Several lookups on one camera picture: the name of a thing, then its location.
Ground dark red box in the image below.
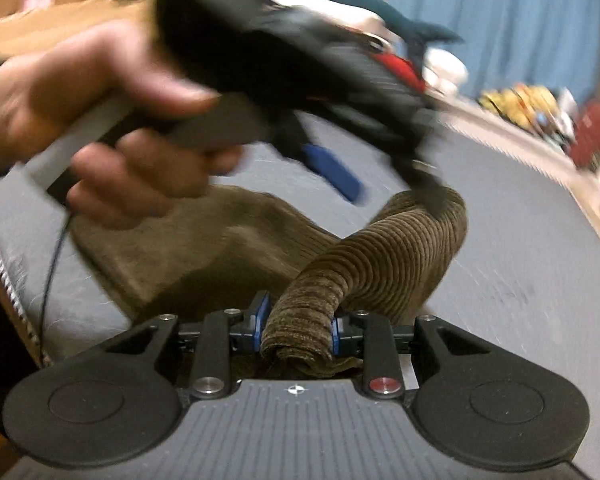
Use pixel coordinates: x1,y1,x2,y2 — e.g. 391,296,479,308
570,100,600,173

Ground pile of yellow toys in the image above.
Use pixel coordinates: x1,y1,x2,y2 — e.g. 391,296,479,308
477,84,576,141

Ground blue curtain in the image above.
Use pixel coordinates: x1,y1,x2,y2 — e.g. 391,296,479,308
387,0,600,106

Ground person's left hand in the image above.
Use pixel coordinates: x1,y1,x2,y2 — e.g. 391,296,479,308
0,22,246,232

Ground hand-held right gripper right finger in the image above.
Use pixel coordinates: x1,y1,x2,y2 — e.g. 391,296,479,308
330,310,487,401

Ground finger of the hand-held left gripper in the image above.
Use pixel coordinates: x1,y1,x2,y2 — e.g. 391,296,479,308
394,147,453,223
275,110,367,207

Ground olive corduroy pants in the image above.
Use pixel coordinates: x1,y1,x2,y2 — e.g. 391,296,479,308
70,185,470,381

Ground teal shark plush toy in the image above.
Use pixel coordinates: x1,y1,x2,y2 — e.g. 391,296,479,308
290,0,466,61

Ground thin black cable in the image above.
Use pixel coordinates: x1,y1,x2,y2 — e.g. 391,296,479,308
38,210,74,367

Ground red cloth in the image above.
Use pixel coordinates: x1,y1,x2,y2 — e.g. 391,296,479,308
375,52,428,92

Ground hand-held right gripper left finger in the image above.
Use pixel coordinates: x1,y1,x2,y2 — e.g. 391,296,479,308
100,290,272,401

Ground grey-blue bed mattress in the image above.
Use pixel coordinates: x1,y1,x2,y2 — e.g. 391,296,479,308
0,110,600,480

